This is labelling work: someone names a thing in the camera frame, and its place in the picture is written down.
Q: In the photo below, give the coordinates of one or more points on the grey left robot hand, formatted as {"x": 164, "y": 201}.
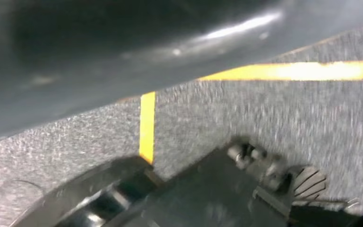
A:
{"x": 212, "y": 194}

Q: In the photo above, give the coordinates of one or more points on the yellow floor tape strip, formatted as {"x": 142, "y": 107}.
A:
{"x": 294, "y": 71}

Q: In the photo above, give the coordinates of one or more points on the grey robot body shell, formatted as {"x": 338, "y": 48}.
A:
{"x": 75, "y": 62}

